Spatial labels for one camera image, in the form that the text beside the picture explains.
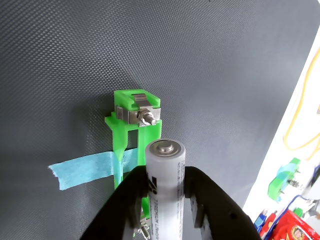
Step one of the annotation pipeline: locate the blue alligator clip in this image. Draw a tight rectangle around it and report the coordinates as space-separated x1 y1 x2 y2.
253 211 268 231

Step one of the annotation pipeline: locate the short blue masking tape piece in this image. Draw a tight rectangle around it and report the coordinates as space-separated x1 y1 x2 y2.
274 159 300 181

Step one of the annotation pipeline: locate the green battery holder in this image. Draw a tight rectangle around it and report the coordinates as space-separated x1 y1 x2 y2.
104 89 163 238

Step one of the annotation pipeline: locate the white AA battery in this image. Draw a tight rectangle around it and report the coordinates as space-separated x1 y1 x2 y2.
144 138 187 240

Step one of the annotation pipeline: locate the yellow wire loop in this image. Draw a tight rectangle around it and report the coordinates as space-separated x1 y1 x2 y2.
282 46 320 161

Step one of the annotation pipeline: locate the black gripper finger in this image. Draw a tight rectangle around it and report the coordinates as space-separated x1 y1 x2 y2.
79 164 149 240
183 166 262 240

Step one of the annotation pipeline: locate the long blue masking tape strip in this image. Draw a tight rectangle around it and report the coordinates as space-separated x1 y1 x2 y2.
48 147 139 191

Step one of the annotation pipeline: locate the red alligator clip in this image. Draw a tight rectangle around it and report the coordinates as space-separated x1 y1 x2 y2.
259 209 278 238

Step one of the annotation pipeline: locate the blue wire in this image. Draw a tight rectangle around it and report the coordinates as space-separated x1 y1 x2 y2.
286 194 311 213

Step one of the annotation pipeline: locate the dark gray textured mat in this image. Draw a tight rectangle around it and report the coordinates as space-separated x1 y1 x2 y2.
0 0 320 240

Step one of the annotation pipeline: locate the red snack bag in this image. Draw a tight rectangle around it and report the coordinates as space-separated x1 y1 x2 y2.
271 209 320 240

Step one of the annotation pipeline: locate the small green printed block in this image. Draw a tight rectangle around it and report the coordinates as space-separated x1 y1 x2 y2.
267 157 302 204

